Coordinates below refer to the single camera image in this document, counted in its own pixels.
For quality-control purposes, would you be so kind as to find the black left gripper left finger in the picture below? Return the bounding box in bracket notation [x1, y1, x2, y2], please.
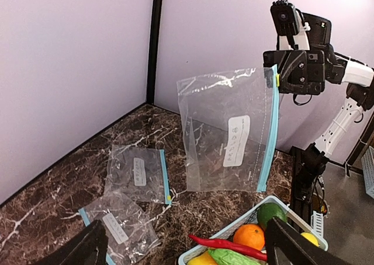
[37, 220, 109, 265]

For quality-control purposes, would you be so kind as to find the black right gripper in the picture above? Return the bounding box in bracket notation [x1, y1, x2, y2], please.
[263, 50, 325, 95]

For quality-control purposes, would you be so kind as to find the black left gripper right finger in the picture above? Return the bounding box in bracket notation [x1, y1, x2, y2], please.
[265, 217, 349, 265]

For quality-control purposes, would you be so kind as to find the green avocado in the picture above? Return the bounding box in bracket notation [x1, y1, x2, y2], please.
[257, 203, 287, 231]

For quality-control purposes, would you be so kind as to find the clear zip bag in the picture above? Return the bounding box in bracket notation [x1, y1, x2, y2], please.
[104, 145, 171, 205]
[78, 191, 161, 264]
[177, 66, 280, 192]

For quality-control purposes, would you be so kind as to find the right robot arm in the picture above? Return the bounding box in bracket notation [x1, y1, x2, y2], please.
[263, 4, 373, 221]

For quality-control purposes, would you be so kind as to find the yellow lemon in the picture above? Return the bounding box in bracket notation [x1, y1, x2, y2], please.
[300, 232, 319, 247]

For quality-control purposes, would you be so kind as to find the orange fruit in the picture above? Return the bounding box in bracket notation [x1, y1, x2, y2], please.
[233, 224, 265, 250]

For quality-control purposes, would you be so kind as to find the red chili pepper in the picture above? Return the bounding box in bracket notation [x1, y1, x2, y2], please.
[188, 234, 268, 261]

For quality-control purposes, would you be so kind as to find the green cucumber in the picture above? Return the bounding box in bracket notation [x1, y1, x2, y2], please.
[207, 249, 259, 265]

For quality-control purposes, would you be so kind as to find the yellow mango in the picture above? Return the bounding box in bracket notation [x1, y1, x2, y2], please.
[187, 251, 217, 265]

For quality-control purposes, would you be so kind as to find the background blue basket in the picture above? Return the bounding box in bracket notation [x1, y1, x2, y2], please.
[361, 146, 374, 198]

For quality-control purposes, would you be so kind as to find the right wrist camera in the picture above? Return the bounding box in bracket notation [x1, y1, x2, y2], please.
[270, 0, 300, 36]

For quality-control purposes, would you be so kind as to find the left black frame post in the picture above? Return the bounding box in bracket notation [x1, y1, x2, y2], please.
[146, 0, 162, 104]

